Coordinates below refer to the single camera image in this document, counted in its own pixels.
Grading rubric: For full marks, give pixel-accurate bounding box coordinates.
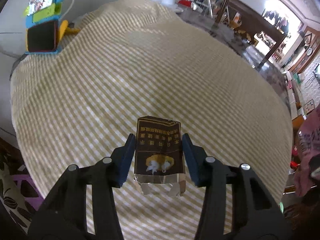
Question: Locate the pink plastic wrapper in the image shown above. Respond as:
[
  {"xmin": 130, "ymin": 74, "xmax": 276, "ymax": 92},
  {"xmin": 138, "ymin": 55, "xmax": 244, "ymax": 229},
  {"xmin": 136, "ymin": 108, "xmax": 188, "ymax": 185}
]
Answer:
[{"xmin": 293, "ymin": 107, "xmax": 319, "ymax": 197}]

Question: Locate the brown cigarette pack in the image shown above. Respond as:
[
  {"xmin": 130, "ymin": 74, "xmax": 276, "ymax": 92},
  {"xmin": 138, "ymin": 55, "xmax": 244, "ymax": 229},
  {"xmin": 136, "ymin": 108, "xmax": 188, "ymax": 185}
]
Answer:
[{"xmin": 134, "ymin": 116, "xmax": 186, "ymax": 197}]

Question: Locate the beige striped table cloth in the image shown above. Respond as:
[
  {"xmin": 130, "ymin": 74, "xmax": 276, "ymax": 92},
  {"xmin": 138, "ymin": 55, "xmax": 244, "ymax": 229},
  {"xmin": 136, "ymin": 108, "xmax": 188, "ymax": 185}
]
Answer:
[{"xmin": 11, "ymin": 0, "xmax": 293, "ymax": 239}]

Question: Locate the grey patterned table cover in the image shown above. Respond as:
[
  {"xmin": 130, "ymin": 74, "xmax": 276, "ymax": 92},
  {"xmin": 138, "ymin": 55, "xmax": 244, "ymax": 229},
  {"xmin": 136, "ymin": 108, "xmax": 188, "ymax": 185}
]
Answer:
[{"xmin": 178, "ymin": 4, "xmax": 291, "ymax": 111}]

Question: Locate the colourful toy block stack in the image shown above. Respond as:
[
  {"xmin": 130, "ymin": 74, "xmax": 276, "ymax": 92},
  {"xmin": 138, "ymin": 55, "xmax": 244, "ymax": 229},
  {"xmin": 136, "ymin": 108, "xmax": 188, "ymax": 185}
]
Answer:
[{"xmin": 24, "ymin": 0, "xmax": 80, "ymax": 54}]

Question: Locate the wooden sofa bench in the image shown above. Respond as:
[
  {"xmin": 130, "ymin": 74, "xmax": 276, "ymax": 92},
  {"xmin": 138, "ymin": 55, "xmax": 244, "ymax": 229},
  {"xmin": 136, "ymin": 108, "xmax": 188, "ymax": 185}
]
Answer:
[{"xmin": 215, "ymin": 0, "xmax": 286, "ymax": 66}]

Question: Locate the red small stool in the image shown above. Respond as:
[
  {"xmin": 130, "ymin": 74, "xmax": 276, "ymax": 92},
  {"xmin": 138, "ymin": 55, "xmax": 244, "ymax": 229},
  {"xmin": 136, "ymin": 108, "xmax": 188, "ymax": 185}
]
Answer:
[{"xmin": 178, "ymin": 0, "xmax": 192, "ymax": 8}]

